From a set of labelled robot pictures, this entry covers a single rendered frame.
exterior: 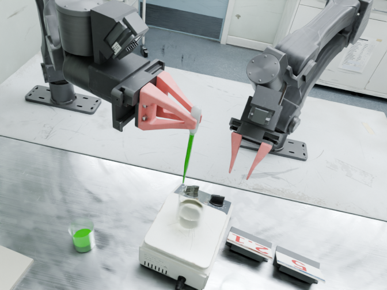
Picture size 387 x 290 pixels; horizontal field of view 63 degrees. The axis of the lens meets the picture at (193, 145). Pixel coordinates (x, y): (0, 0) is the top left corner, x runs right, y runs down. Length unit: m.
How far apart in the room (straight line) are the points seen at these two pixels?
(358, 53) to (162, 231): 2.67
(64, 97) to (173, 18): 2.68
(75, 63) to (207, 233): 0.35
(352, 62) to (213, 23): 1.38
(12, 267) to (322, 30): 0.73
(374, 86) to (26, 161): 2.91
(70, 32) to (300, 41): 0.43
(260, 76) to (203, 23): 2.94
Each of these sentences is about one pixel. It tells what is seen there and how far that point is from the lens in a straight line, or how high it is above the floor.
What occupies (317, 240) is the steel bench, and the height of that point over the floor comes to 0.90.
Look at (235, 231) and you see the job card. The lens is 0.70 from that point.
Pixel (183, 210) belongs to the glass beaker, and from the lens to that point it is 0.54.
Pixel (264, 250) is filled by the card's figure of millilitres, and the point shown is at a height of 0.92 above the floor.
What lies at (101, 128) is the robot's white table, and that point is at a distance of 0.88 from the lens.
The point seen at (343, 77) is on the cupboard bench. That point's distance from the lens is 3.14.
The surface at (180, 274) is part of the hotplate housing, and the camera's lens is 0.59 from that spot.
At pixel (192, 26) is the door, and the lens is 3.52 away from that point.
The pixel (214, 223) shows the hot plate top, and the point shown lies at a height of 0.99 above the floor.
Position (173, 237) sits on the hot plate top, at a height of 0.99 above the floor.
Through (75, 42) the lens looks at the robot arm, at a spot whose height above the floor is 1.28.
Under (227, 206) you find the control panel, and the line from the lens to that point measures 0.68.
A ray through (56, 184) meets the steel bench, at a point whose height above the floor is 0.90.
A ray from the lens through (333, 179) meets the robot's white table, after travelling 0.91.
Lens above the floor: 1.48
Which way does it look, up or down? 43 degrees down
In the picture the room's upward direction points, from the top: 10 degrees clockwise
